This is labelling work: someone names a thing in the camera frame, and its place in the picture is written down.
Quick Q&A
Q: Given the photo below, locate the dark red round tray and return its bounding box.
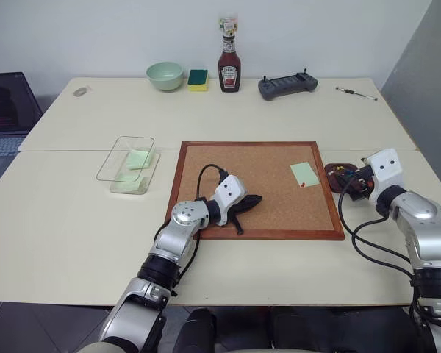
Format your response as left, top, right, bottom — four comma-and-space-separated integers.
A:
323, 162, 358, 195

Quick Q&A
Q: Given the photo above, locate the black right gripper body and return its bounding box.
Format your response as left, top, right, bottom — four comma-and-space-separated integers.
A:
347, 165, 376, 202

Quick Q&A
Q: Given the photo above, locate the grey handheld controller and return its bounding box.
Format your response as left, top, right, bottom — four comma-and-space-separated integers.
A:
257, 69, 320, 101

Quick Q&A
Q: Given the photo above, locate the clear jar of pushpins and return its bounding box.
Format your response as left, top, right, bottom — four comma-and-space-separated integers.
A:
218, 13, 240, 38

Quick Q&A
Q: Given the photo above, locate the green sticky note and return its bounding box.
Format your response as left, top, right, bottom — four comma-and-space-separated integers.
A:
126, 149, 157, 171
289, 161, 320, 188
112, 171, 151, 185

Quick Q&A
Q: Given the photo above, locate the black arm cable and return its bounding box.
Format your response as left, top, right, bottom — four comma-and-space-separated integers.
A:
337, 172, 420, 288
197, 163, 229, 202

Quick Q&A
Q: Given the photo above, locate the wood-framed cork board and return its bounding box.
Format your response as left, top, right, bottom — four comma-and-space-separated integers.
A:
165, 140, 346, 242

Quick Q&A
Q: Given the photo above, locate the dark rounded shape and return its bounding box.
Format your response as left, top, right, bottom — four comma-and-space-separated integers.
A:
172, 307, 218, 353

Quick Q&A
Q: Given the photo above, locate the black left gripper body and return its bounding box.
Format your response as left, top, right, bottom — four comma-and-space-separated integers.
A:
227, 196, 255, 223

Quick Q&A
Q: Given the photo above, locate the mint green bowl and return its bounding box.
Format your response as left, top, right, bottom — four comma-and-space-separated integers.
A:
146, 61, 185, 92

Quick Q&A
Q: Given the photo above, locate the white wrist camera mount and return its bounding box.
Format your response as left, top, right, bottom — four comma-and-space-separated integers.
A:
214, 175, 248, 227
363, 148, 406, 204

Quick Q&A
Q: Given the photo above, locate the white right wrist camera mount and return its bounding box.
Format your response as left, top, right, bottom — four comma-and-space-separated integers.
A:
363, 148, 406, 204

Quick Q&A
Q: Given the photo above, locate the green and yellow sponge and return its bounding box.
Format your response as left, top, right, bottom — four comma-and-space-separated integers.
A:
187, 68, 210, 93

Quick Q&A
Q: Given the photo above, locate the grey laptop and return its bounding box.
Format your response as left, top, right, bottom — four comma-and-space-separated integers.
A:
0, 71, 44, 185

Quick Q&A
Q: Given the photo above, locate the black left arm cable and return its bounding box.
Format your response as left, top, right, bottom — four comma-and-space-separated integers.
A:
197, 163, 229, 202

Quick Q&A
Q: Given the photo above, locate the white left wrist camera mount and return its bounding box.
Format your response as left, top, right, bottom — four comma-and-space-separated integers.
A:
214, 175, 248, 227

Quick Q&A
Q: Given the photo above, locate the red ketchup bottle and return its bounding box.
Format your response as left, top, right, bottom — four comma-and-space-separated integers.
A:
217, 34, 243, 94

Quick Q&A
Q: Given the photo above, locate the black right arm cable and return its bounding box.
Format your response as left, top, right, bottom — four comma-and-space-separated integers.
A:
337, 172, 420, 288

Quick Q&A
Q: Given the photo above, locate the black silver pen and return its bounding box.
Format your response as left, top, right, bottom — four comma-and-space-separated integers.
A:
334, 86, 379, 101

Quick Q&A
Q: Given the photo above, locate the clear plastic box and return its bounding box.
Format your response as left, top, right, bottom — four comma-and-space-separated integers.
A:
96, 135, 162, 195

